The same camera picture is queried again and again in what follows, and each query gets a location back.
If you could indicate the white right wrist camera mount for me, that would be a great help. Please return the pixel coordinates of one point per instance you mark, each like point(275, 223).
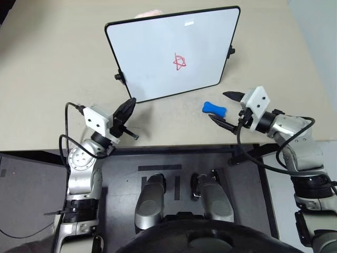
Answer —
point(256, 101)

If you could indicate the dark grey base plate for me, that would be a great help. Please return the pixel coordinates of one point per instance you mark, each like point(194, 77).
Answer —
point(121, 179)

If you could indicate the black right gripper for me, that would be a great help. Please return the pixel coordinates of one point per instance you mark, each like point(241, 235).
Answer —
point(245, 117)

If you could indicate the black robot waist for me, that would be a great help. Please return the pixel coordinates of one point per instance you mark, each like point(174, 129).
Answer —
point(200, 237)

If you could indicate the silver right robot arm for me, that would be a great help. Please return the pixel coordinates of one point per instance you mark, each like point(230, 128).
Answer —
point(302, 142)

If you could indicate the black whiteboard stand knob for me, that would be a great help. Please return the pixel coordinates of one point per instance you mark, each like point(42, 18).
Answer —
point(118, 76)
point(231, 51)

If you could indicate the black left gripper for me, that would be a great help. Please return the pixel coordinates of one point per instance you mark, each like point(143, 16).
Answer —
point(116, 127)

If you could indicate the person's bare hand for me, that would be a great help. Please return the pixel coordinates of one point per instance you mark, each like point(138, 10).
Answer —
point(151, 13)

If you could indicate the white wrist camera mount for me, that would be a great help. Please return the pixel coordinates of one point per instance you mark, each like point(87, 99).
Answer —
point(96, 120)
point(256, 101)

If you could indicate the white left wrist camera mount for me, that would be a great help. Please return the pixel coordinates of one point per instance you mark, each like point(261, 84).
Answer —
point(96, 120)

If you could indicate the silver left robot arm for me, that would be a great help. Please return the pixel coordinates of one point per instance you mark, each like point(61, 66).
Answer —
point(81, 168)

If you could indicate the white board with black frame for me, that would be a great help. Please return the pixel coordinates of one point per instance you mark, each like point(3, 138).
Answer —
point(158, 58)

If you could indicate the blue bone-shaped eraser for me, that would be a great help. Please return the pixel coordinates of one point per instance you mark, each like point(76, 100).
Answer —
point(213, 108)

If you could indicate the silver right robot leg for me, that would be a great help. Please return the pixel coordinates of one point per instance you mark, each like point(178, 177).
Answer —
point(216, 200)

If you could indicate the silver robot leg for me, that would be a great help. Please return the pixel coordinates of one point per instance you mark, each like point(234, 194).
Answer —
point(216, 200)
point(150, 200)

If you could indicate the red marker star drawing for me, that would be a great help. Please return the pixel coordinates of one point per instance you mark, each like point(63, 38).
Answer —
point(179, 63)

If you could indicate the silver left robot leg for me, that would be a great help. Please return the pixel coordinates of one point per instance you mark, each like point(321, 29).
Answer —
point(150, 200)

